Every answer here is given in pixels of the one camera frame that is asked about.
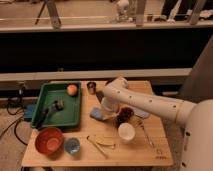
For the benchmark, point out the blue sponge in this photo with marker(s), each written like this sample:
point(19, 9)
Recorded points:
point(96, 114)

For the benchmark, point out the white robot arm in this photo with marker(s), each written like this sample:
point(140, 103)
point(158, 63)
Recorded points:
point(196, 118)

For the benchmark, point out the black remote control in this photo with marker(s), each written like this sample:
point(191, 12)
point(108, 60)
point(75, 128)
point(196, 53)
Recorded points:
point(99, 95)

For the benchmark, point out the small metal cup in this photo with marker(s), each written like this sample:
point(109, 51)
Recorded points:
point(91, 87)

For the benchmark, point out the dark pinecone object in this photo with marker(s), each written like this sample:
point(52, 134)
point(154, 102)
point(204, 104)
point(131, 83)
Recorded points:
point(124, 115)

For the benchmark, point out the orange peach fruit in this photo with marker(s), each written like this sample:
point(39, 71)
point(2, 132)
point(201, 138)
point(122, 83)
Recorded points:
point(72, 90)

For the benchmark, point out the green plastic tray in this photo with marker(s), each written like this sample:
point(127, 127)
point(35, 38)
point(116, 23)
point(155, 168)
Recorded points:
point(69, 117)

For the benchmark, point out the white paper cup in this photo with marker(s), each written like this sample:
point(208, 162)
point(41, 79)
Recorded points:
point(126, 132)

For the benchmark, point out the metal tongs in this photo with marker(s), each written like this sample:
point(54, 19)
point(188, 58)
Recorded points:
point(100, 142)

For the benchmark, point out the clear blue glass cup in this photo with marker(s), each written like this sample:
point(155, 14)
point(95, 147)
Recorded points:
point(72, 146)

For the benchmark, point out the blue box beside table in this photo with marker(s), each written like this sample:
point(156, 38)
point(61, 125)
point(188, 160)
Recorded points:
point(29, 112)

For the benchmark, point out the orange red bowl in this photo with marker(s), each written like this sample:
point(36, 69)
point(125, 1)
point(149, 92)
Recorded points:
point(49, 140)

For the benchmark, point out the black handled dish brush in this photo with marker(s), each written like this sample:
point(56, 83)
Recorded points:
point(55, 106)

